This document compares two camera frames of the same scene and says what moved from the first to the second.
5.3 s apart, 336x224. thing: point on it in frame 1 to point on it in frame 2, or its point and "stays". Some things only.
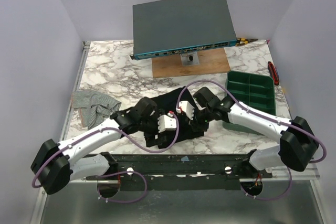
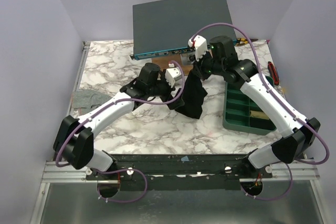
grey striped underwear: (94, 107) stays
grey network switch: (192, 23) stays
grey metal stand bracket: (189, 58) stays
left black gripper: (155, 117) to (169, 88)
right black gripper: (196, 118) to (199, 67)
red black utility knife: (273, 73) stays
